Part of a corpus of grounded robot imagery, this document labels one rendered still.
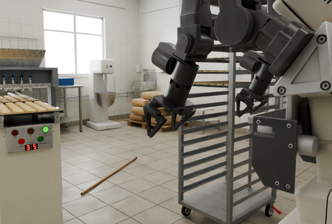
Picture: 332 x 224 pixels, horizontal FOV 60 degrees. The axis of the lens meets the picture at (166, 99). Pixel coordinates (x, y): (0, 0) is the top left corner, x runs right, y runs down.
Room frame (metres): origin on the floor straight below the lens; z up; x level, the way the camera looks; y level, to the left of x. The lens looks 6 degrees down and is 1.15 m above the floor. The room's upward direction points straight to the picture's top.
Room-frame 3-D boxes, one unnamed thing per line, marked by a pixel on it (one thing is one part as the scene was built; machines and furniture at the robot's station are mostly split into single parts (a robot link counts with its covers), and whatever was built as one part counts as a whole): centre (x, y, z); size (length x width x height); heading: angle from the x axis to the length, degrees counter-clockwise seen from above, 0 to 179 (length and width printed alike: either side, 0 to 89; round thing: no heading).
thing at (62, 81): (5.42, 1.99, 0.95); 0.40 x 0.30 x 0.14; 138
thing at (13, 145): (1.61, 0.77, 0.77); 0.24 x 0.04 x 0.14; 126
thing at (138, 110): (5.82, 0.33, 0.34); 0.72 x 0.42 x 0.15; 50
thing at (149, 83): (6.85, 0.46, 0.92); 1.00 x 0.36 x 1.11; 45
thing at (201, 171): (2.34, -0.36, 0.33); 0.64 x 0.03 x 0.03; 132
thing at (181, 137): (2.16, -0.12, 0.97); 0.03 x 0.03 x 1.70; 42
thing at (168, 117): (5.78, -0.05, 0.19); 0.72 x 0.42 x 0.15; 140
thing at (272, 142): (0.72, -0.34, 0.99); 0.28 x 0.16 x 0.22; 135
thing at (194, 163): (2.34, -0.36, 0.42); 0.64 x 0.03 x 0.03; 132
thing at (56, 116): (2.49, 1.23, 0.87); 2.01 x 0.03 x 0.07; 36
